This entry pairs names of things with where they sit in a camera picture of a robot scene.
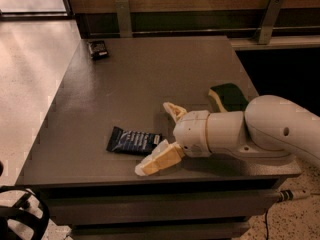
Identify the blue rxbar blueberry wrapper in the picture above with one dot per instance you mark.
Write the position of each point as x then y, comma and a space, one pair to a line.
132, 142

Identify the green yellow sponge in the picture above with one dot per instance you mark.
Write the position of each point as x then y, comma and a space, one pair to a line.
228, 97

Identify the metal wall bracket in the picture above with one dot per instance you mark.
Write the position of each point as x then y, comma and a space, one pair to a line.
264, 32
124, 18

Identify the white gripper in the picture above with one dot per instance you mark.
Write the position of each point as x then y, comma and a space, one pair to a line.
190, 133

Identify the upper grey drawer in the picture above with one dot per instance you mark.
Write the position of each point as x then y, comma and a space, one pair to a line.
161, 207

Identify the left metal wall bracket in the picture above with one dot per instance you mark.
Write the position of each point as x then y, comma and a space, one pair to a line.
124, 18

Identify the black chair base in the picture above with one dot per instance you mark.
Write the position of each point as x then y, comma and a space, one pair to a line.
23, 215

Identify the right metal wall bracket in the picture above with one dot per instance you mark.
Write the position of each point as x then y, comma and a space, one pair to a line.
264, 32

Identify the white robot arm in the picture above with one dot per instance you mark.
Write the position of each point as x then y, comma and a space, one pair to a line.
271, 131

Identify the lower grey drawer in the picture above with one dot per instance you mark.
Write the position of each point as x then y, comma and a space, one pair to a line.
211, 231

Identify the grey drawer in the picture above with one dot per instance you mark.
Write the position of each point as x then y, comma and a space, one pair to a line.
161, 207
211, 231

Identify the dark rxbar chocolate wrapper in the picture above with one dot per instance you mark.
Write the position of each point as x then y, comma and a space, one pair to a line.
97, 49

